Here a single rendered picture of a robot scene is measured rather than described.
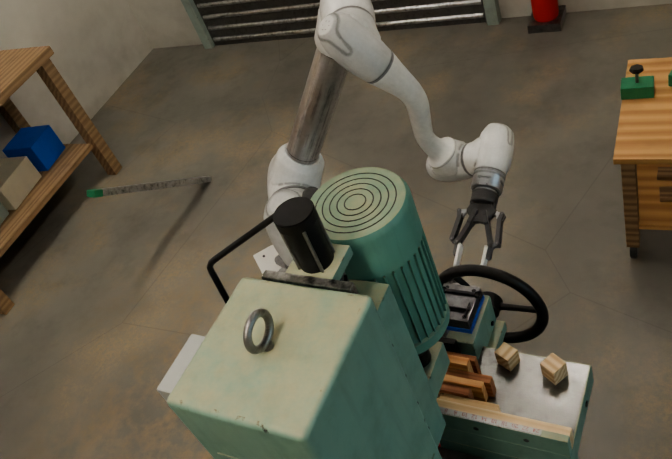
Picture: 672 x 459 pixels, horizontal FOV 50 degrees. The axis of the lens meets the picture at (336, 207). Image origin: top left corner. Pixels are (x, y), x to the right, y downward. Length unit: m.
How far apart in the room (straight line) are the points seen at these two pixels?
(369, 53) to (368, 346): 0.95
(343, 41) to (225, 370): 0.99
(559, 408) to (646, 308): 1.31
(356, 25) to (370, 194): 0.72
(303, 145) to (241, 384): 1.27
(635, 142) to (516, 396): 1.29
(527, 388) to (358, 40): 0.87
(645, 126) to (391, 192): 1.68
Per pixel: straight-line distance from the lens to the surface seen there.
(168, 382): 1.08
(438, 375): 1.47
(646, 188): 2.97
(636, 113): 2.76
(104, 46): 5.43
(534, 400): 1.57
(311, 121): 2.08
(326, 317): 0.97
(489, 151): 2.07
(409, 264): 1.15
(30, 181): 4.36
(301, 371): 0.94
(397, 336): 1.17
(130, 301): 3.63
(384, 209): 1.11
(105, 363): 3.45
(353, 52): 1.77
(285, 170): 2.19
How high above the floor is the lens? 2.24
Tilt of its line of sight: 40 degrees down
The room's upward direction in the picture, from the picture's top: 23 degrees counter-clockwise
